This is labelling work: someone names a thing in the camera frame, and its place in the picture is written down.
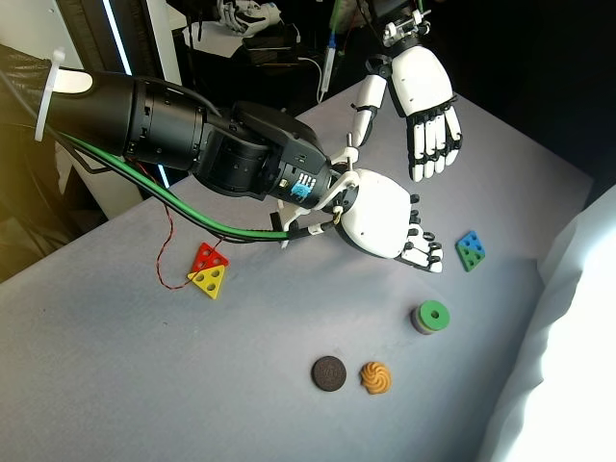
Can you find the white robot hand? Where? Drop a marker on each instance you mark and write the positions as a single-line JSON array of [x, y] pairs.
[[380, 212], [423, 82]]

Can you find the blue triangle with holes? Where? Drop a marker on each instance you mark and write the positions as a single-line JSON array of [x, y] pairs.
[[470, 242]]

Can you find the green triangle block with holes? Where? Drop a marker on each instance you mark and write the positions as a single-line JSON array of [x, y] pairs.
[[472, 260]]

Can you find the red triangle piece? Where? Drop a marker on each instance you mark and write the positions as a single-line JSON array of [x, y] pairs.
[[212, 254]]

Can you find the yellow triangle piece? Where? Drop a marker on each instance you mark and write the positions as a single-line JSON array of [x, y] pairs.
[[208, 280]]

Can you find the spare white robot hand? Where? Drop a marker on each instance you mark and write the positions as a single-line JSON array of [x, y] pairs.
[[245, 17]]

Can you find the white plug with blue band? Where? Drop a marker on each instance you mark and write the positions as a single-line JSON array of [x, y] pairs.
[[328, 67]]

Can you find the black box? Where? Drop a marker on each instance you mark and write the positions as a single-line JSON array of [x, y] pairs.
[[269, 45]]

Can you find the orange swirl cookie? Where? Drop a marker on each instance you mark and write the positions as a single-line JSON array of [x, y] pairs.
[[376, 377]]

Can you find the dark chocolate sandwich cookie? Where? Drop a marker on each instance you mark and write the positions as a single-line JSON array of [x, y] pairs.
[[328, 374]]

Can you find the white curtain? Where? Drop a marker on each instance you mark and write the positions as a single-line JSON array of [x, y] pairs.
[[568, 337]]

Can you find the grey table cloth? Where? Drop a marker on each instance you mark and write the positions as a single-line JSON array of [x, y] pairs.
[[144, 361]]

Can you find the white zip tie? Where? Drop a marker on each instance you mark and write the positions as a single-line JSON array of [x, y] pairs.
[[45, 110]]

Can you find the white panel with light strip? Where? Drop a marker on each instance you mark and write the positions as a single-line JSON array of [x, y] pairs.
[[29, 24]]

